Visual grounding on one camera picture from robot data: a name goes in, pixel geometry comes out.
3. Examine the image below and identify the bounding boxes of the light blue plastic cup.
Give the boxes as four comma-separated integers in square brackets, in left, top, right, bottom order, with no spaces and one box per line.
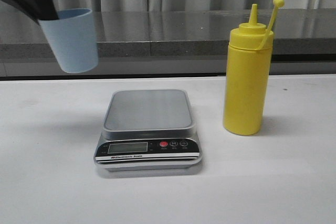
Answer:
[38,8,99,73]

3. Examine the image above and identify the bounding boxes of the yellow squeeze bottle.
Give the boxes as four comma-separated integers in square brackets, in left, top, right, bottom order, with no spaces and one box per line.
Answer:
[223,0,285,135]

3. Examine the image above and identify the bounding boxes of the silver digital kitchen scale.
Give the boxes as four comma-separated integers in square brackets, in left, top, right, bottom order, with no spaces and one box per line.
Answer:
[93,89,203,172]

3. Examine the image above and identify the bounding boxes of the grey stone counter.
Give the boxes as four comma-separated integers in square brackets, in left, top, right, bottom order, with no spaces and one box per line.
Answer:
[1,9,335,80]

